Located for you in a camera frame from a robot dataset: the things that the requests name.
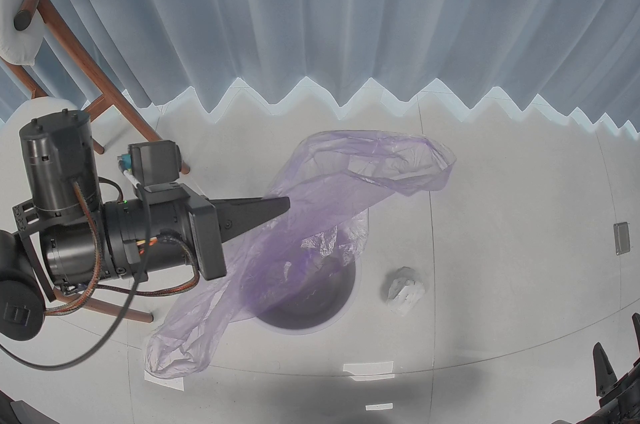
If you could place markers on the wooden chair with white cushions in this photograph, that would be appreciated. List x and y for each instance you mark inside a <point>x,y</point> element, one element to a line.
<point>15,42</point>

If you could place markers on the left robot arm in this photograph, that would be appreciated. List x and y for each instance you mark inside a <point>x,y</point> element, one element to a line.
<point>60,162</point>

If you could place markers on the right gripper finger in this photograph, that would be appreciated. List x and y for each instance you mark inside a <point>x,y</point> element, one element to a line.
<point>636,334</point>
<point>605,374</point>

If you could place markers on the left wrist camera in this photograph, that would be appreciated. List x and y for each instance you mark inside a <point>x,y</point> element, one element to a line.
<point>155,162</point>

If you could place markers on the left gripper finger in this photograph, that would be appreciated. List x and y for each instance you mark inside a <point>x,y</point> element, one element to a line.
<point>245,217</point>

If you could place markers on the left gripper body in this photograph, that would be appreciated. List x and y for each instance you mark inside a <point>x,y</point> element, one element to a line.
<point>160,232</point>

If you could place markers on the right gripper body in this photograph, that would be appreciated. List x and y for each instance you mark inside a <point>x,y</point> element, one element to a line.
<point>625,392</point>

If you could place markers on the crumpled white paper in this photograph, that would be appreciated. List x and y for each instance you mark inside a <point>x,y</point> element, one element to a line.
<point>405,292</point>

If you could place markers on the purple plastic bag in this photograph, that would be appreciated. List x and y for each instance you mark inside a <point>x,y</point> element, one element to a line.
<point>300,192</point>

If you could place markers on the white trash bin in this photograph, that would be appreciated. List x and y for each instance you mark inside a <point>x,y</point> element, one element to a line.
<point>320,304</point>

